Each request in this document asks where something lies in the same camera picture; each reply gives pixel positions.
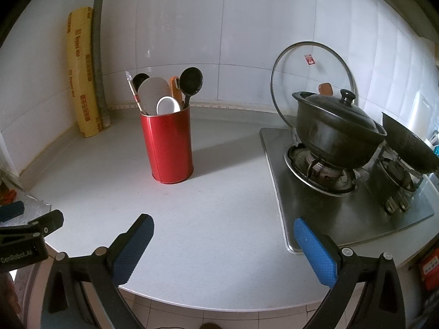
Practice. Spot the grey wall pipe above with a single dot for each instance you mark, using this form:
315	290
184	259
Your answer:
100	58

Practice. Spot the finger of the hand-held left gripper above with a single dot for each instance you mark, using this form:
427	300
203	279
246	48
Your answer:
41	224
12	211

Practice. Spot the red metal utensil canister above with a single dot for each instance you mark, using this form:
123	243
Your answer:
166	144

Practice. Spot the red box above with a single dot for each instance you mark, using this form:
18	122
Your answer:
430	267

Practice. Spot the black clay pot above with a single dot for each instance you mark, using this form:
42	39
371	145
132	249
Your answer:
336	130

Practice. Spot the white dimpled rice paddle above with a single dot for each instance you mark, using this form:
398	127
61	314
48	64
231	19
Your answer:
152	92

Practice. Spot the small white spoon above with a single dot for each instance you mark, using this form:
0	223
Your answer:
168	106

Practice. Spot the steel gas stove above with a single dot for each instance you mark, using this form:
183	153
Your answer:
308	212

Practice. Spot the glass pot lid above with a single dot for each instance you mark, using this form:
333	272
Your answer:
301	72

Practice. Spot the paper-wrapped chopsticks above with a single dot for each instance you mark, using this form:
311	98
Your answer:
134	92

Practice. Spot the yellow cling film roll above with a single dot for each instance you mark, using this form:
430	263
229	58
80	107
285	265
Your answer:
82	75

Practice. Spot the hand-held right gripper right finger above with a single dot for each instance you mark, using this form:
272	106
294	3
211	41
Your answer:
313	253

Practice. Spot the black wok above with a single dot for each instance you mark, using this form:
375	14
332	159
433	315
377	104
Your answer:
408	147

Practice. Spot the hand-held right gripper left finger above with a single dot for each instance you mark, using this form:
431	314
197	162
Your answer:
133	246

